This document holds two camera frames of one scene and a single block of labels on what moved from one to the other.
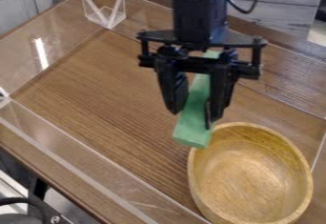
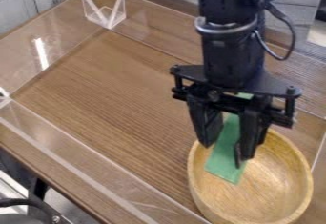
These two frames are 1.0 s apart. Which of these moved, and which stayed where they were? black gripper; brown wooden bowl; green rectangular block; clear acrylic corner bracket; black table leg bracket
Moved: black gripper; green rectangular block
Stayed: brown wooden bowl; clear acrylic corner bracket; black table leg bracket
